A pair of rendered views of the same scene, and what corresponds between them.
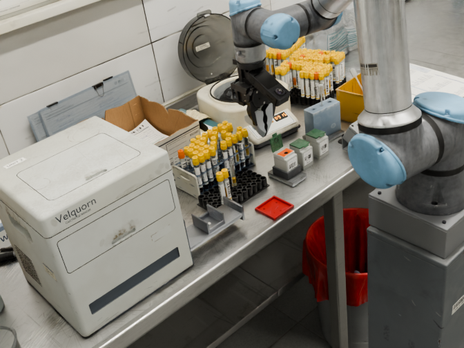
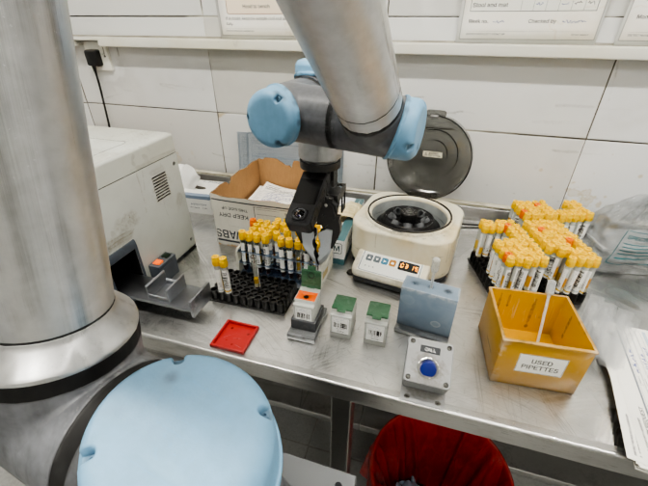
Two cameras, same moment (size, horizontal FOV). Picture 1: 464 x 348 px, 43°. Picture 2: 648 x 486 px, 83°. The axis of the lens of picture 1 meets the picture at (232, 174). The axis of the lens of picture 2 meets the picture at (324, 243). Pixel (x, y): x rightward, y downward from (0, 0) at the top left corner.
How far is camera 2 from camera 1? 1.21 m
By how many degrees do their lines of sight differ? 46
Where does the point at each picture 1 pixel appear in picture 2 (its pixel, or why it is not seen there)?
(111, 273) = not seen: hidden behind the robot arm
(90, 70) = not seen: hidden behind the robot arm
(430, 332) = not seen: outside the picture
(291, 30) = (273, 116)
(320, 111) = (415, 290)
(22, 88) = (243, 107)
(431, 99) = (170, 394)
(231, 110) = (356, 222)
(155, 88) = (368, 172)
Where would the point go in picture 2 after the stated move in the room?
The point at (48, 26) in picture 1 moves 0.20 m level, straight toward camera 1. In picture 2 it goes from (277, 62) to (218, 68)
